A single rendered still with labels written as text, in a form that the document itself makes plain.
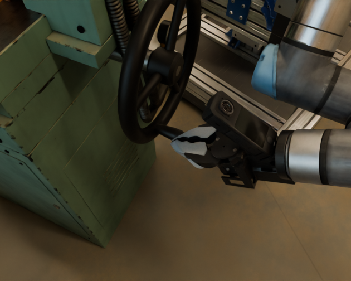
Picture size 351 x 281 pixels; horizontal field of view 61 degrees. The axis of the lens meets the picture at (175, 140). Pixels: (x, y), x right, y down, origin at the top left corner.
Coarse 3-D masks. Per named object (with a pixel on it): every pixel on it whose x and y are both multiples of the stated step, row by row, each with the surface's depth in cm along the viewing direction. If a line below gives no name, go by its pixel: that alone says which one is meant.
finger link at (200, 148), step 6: (174, 144) 53; (180, 144) 52; (186, 144) 51; (192, 144) 50; (198, 144) 49; (204, 144) 49; (174, 150) 53; (180, 150) 51; (186, 150) 50; (192, 150) 49; (198, 150) 48; (204, 150) 48; (192, 162) 53
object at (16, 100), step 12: (48, 60) 51; (60, 60) 53; (36, 72) 49; (48, 72) 52; (24, 84) 47; (36, 84) 50; (12, 96) 46; (24, 96) 48; (0, 108) 46; (12, 108) 47
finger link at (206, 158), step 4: (208, 152) 47; (188, 156) 49; (192, 156) 48; (196, 156) 48; (200, 156) 47; (204, 156) 47; (208, 156) 47; (212, 156) 46; (192, 160) 48; (196, 160) 47; (200, 160) 47; (204, 160) 46; (208, 160) 46; (212, 160) 46; (216, 160) 45; (220, 160) 46; (200, 164) 48; (204, 164) 47; (208, 164) 46; (212, 164) 46; (216, 164) 45; (220, 164) 45
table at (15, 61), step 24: (144, 0) 54; (0, 24) 45; (24, 24) 45; (48, 24) 48; (0, 48) 42; (24, 48) 45; (48, 48) 50; (72, 48) 47; (96, 48) 47; (0, 72) 43; (24, 72) 47; (0, 96) 44
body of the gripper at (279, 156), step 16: (224, 144) 46; (224, 160) 46; (240, 160) 44; (256, 160) 45; (272, 160) 43; (224, 176) 50; (240, 176) 47; (256, 176) 48; (272, 176) 46; (288, 176) 42
